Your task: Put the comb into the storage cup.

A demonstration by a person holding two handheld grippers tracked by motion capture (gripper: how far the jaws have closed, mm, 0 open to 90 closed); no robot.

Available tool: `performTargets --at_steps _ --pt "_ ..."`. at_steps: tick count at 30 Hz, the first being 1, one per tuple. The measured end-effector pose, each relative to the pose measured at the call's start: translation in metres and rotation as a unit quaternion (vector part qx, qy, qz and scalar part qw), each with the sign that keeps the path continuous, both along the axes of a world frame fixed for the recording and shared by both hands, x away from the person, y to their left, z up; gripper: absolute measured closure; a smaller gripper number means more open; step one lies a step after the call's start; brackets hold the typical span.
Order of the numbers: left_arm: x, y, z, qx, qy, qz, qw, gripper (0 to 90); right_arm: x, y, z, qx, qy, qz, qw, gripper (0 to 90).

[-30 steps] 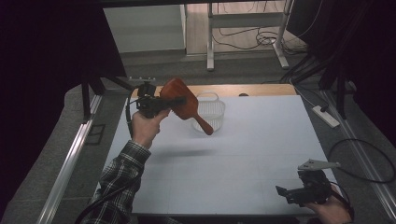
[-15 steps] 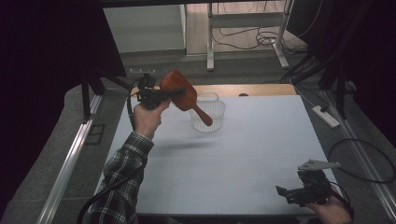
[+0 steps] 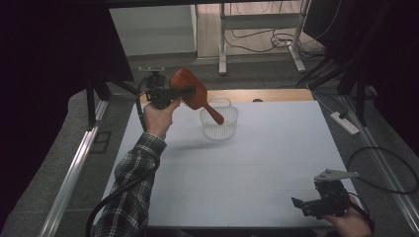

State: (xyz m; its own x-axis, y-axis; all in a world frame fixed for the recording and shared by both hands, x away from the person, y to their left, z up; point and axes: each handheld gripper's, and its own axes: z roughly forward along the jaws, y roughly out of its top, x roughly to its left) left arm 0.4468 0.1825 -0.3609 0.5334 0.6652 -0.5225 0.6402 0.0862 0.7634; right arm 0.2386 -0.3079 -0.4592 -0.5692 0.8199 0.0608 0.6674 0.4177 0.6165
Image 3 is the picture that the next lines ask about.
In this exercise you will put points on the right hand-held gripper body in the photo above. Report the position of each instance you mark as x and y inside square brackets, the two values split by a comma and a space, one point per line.
[332, 197]

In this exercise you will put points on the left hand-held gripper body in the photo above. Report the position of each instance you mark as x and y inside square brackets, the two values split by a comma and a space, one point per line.
[161, 95]

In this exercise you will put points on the wooden hairbrush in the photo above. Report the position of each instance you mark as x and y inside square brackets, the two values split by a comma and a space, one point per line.
[186, 80]

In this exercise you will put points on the white plastic basket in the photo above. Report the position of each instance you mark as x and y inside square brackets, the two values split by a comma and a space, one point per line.
[219, 131]

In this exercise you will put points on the person's left hand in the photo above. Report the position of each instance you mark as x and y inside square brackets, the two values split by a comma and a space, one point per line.
[158, 120]

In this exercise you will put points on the person's right hand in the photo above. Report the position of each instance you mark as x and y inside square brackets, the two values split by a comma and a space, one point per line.
[349, 223]

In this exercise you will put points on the grey cabinet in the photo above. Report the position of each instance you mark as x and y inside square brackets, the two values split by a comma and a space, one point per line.
[151, 31]

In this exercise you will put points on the black stand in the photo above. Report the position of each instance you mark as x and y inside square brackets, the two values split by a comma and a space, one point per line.
[90, 105]

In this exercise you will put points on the white power strip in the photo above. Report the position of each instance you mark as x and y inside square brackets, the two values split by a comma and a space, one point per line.
[346, 124]

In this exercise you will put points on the wooden table board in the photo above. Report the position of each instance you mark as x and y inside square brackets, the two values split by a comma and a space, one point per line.
[280, 94]

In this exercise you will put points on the black stand legs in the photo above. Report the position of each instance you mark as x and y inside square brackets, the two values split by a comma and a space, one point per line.
[360, 92]

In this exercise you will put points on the black curtain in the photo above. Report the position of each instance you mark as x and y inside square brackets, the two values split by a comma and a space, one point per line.
[49, 65]
[388, 49]

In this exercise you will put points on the aluminium rail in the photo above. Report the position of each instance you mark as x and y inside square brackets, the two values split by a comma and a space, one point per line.
[70, 177]
[388, 171]

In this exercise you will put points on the white desk frame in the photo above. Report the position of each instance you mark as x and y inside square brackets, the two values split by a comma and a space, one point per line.
[260, 20]

